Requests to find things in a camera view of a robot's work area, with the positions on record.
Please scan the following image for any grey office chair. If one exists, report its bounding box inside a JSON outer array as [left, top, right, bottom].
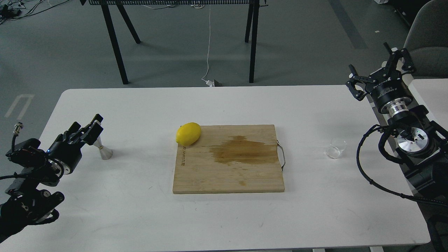
[[404, 0, 448, 78]]

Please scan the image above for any black metal table frame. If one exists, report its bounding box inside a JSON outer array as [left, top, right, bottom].
[[80, 0, 268, 86]]

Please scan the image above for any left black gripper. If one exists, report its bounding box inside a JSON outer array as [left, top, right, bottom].
[[47, 114, 103, 174]]

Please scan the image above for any yellow lemon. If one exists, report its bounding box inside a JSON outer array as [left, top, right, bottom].
[[175, 122, 201, 146]]

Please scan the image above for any floor cables pile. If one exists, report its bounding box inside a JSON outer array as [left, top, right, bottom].
[[0, 0, 70, 24]]

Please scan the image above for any steel double jigger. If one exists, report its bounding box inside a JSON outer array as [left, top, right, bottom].
[[93, 136, 113, 160]]

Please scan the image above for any bamboo cutting board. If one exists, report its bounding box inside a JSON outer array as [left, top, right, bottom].
[[172, 125, 285, 194]]

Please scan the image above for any small clear glass cup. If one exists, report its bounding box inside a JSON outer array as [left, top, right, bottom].
[[325, 138, 347, 159]]

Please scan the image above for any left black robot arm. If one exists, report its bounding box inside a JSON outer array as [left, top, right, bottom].
[[0, 114, 103, 242]]

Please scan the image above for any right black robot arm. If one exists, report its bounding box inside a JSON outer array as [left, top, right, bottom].
[[346, 43, 447, 207]]

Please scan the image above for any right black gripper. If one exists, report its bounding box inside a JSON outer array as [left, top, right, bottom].
[[346, 43, 416, 114]]

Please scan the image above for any white hanging cable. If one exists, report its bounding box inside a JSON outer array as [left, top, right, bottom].
[[201, 5, 222, 87]]

